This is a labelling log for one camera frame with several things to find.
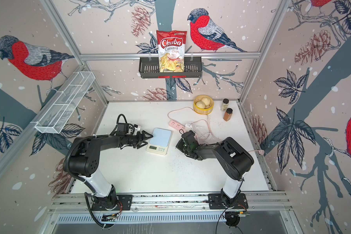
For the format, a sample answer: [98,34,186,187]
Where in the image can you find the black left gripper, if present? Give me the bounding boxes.
[124,130,153,148]

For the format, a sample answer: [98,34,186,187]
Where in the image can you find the cream blue electronic scale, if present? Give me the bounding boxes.
[146,128,172,156]

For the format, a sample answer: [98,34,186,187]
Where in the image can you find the white USB charger adapter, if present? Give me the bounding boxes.
[185,123,194,131]

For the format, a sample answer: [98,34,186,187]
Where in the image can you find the white USB cable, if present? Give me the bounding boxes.
[179,122,214,144]

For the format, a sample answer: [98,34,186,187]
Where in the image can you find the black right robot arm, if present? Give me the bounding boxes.
[176,130,254,210]

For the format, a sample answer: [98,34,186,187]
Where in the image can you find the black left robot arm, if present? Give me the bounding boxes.
[63,121,153,230]

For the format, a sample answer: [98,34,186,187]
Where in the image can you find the pink power strip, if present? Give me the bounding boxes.
[169,120,185,131]

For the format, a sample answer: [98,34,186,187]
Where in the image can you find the left bun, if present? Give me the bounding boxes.
[196,101,206,109]

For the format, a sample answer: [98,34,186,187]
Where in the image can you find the bun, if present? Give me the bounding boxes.
[196,101,206,109]
[201,97,211,107]

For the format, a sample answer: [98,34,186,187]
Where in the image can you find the yellow bowl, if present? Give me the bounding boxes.
[193,95,214,115]

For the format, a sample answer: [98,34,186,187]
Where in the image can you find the right bun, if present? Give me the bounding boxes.
[201,97,211,107]

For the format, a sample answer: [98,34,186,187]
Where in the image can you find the brown spice jar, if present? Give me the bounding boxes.
[223,108,233,121]

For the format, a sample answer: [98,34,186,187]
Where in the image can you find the clear spice jar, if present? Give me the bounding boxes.
[220,98,229,112]

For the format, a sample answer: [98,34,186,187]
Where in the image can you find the Chuba cassava chips bag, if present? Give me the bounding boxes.
[157,30,187,72]

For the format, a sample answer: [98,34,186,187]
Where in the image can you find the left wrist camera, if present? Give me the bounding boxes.
[128,123,141,135]

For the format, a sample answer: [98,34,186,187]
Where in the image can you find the black wall basket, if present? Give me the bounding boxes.
[139,56,202,79]

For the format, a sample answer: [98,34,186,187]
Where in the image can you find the white wire mesh shelf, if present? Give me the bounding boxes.
[35,71,95,134]

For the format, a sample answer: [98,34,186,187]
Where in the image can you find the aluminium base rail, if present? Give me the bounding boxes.
[46,192,295,226]

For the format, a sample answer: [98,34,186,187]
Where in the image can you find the horizontal aluminium wall bar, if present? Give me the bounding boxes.
[79,51,262,61]

